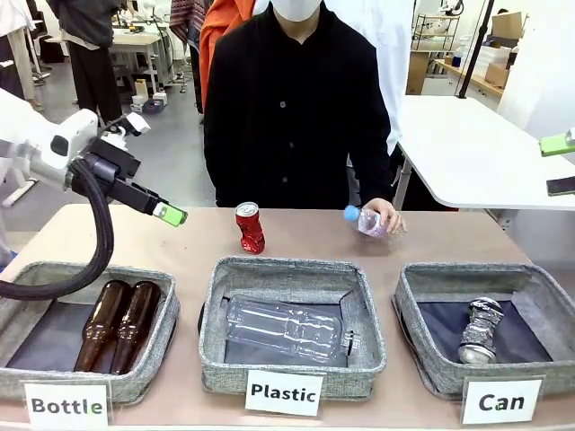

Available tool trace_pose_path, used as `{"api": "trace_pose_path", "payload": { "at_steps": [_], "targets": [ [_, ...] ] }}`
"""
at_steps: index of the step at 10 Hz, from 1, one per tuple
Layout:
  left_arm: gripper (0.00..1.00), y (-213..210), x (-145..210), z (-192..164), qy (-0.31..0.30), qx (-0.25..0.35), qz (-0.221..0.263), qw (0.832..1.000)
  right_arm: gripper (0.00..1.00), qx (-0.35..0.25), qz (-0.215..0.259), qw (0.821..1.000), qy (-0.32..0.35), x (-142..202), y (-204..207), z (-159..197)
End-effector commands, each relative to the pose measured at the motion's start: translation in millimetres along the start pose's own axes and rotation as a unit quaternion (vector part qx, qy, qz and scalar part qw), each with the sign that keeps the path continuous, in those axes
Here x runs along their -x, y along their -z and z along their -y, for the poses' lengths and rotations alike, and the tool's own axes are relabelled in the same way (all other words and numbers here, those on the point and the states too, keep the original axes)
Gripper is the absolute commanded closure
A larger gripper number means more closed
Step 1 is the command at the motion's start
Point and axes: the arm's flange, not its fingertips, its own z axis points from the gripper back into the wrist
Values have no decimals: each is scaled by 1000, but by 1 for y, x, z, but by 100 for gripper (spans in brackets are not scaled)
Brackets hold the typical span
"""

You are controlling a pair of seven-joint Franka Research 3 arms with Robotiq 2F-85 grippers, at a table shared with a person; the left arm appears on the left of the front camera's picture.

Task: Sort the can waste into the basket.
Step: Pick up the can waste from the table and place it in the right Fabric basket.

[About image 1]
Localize black tripod pole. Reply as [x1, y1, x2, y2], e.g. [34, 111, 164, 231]
[454, 0, 496, 99]

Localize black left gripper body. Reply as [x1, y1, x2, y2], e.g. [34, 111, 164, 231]
[83, 136, 160, 216]

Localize person in black shirt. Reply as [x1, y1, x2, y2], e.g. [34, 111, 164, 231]
[202, 0, 397, 210]

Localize black corrugated cable hose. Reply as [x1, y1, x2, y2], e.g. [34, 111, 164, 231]
[0, 159, 116, 303]

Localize person's left hand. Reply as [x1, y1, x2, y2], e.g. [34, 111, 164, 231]
[361, 197, 409, 237]

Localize person in black trousers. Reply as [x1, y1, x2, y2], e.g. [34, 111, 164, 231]
[46, 0, 125, 129]

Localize white plastic label sign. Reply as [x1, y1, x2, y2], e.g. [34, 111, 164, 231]
[243, 368, 326, 418]

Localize person in orange garment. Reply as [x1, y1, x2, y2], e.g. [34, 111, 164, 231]
[199, 0, 269, 116]

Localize white face mask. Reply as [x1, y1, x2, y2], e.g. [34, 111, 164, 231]
[270, 0, 325, 22]

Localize metal wire shelf rack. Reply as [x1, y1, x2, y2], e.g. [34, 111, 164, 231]
[411, 12, 462, 51]

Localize large white table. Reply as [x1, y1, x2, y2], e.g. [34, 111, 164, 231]
[394, 93, 575, 213]

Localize brown glass bottle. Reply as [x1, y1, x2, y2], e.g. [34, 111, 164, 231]
[110, 280, 163, 376]
[73, 279, 132, 374]

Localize person in patterned garment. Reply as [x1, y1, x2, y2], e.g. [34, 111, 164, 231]
[168, 0, 208, 49]

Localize crushed red can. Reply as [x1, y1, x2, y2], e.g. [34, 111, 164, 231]
[234, 201, 267, 256]

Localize small bottle with blue cap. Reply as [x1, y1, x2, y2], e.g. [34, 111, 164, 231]
[343, 205, 393, 239]

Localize large clear plastic bottle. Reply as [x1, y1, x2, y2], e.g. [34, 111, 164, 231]
[223, 295, 363, 365]

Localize white workbench with legs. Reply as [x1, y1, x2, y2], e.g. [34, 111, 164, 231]
[44, 26, 165, 95]

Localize small cardboard box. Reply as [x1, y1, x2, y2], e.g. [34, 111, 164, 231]
[483, 62, 511, 89]

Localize white plastic storage containers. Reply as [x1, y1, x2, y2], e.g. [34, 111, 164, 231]
[474, 43, 512, 69]

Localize person in beige trousers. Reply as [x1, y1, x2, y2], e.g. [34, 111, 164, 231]
[0, 0, 45, 111]

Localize grey fabric basket labelled plastic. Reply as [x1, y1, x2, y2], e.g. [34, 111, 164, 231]
[198, 255, 388, 400]

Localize white bottle label sign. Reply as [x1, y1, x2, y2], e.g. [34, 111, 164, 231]
[23, 381, 111, 430]

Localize wooden bench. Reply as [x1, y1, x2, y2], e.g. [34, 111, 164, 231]
[434, 57, 505, 98]

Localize person in white shirt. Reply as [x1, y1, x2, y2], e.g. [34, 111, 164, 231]
[354, 0, 417, 156]

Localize large cardboard box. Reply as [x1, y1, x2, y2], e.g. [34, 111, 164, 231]
[491, 12, 525, 40]

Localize grey fabric basket labelled can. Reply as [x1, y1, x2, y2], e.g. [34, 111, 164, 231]
[392, 262, 575, 400]

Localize white can label sign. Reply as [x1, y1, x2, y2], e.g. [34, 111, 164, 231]
[461, 378, 545, 427]

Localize crushed silver black can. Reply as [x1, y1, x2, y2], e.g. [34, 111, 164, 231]
[457, 296, 504, 365]

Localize grey fabric basket labelled bottle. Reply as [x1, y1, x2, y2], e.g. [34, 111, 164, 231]
[0, 262, 181, 404]

